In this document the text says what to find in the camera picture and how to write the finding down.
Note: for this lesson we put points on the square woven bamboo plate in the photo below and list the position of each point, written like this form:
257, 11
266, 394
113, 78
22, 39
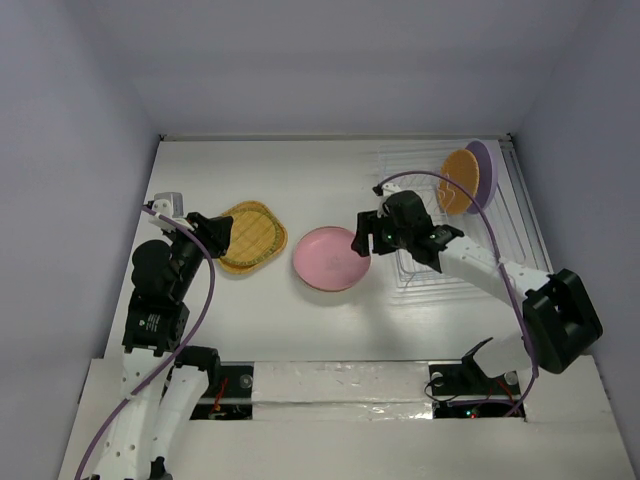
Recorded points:
246, 270

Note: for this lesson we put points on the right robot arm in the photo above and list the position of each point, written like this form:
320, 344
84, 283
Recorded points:
556, 319

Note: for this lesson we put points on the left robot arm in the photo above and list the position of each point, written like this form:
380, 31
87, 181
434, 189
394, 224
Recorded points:
163, 375

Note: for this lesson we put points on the orange woven round plate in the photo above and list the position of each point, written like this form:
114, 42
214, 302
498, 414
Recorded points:
460, 183

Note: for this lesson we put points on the foil-wrapped front bar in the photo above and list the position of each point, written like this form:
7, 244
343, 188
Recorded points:
340, 391

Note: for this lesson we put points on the white wire dish rack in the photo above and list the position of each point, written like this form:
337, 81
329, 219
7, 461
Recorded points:
497, 247

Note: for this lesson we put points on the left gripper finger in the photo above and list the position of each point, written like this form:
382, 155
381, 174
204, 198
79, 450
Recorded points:
200, 222
221, 235

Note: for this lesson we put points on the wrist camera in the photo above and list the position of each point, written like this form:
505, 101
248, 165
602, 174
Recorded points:
168, 204
386, 189

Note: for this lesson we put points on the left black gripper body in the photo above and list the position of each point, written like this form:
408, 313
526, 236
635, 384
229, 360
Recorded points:
191, 251

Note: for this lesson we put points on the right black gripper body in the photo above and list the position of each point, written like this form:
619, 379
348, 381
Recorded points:
373, 233

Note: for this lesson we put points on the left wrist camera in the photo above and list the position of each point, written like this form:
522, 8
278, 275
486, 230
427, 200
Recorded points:
168, 204

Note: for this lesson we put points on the pink round plate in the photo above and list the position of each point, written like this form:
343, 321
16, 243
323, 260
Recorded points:
324, 256

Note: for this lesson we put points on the green-rimmed woven plate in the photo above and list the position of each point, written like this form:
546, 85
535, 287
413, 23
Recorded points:
255, 235

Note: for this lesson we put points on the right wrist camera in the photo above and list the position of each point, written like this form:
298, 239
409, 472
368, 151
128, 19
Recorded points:
386, 189

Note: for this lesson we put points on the purple round plate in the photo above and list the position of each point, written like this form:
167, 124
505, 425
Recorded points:
488, 175

